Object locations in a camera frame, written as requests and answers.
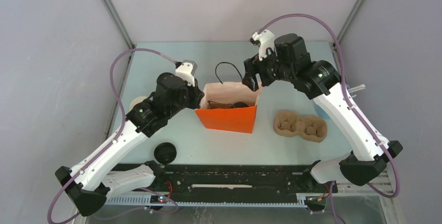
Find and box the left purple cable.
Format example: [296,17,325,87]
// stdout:
[46,48,180,224]

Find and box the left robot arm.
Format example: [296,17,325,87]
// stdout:
[55,71,203,216]

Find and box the stack of paper cups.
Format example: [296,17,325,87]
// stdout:
[129,96,147,111]

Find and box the brown pulp cup carrier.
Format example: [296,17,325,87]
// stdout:
[273,110,328,143]

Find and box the stack of black lids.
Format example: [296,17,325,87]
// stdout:
[154,142,177,165]

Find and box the purple cable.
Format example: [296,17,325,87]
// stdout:
[257,13,401,224]
[46,48,180,224]

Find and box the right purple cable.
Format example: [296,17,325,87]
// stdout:
[257,13,401,224]

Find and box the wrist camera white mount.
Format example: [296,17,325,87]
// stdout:
[175,60,198,87]
[249,30,275,61]

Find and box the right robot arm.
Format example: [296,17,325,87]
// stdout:
[242,30,403,192]

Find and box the blue cup of stirrers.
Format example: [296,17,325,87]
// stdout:
[347,84,366,98]

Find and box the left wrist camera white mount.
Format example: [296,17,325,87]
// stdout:
[175,60,198,87]

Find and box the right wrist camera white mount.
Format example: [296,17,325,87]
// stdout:
[249,30,275,61]

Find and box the orange paper bag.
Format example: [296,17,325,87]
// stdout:
[195,61,262,133]

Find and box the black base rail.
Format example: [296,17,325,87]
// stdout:
[148,164,338,204]

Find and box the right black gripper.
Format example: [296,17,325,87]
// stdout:
[242,43,295,91]

